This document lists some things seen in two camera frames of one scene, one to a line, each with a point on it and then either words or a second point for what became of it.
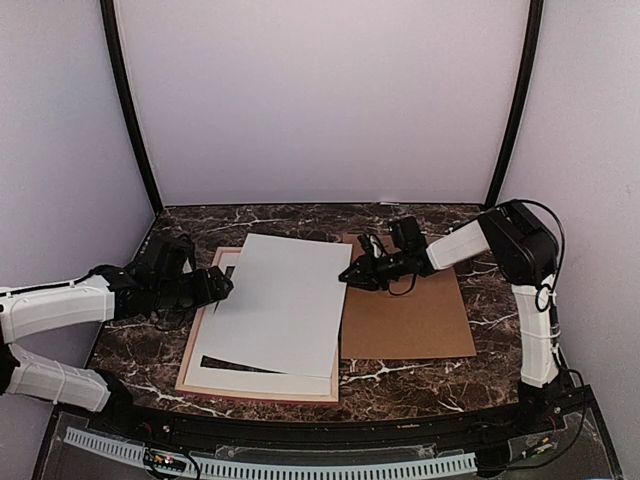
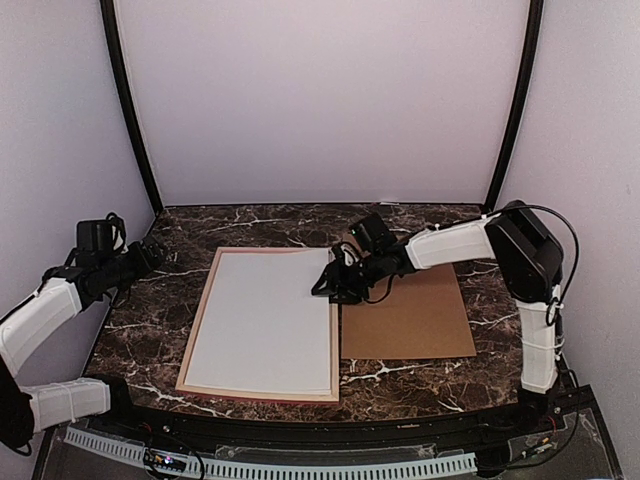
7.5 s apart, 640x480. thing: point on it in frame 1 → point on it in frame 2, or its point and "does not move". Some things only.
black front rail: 460,430 does not move
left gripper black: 205,296 → 145,266
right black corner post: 523,100 does not move
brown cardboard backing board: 430,321 does not move
